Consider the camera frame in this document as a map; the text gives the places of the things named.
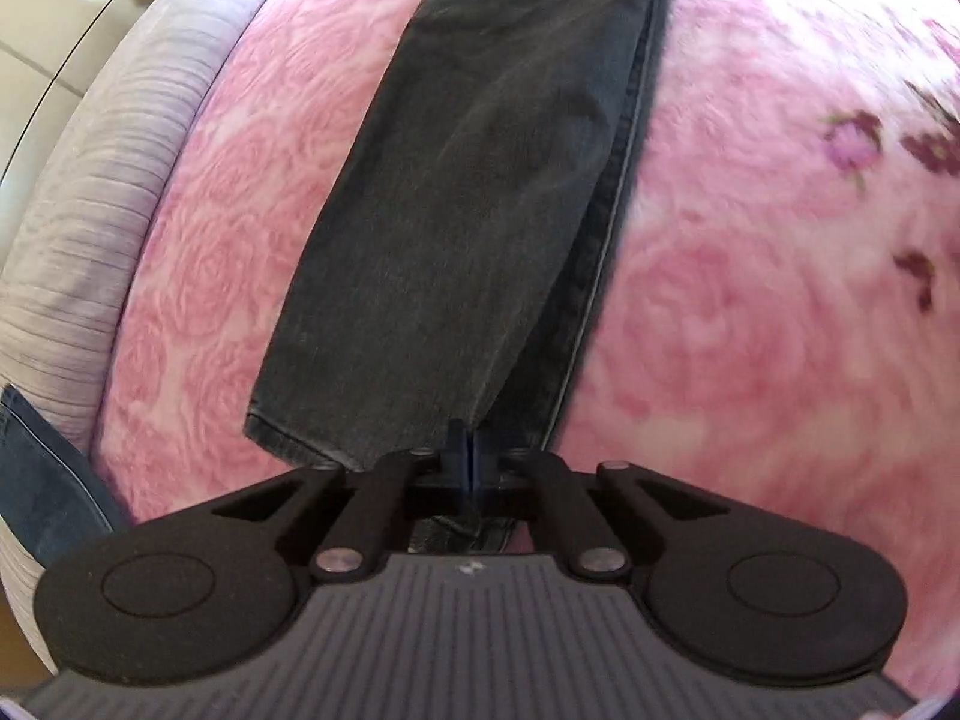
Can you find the person's blue jeans leg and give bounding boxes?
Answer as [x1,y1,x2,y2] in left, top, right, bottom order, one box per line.
[0,382,133,568]

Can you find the pink rose print blanket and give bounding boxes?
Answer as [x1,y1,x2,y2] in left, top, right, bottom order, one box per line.
[90,0,960,691]

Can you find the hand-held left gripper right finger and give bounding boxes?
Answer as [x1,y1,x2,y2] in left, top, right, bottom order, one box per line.
[470,427,740,580]

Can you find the black denim jeans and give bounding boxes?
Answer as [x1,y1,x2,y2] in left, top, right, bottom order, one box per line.
[244,0,677,553]

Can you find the cream glossy wardrobe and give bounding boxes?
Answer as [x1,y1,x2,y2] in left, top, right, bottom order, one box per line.
[0,0,155,192]

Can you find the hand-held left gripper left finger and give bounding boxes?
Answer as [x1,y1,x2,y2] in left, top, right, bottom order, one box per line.
[212,420,470,583]

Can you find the grey striped bedspread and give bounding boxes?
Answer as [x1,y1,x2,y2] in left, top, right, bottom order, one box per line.
[0,0,320,620]

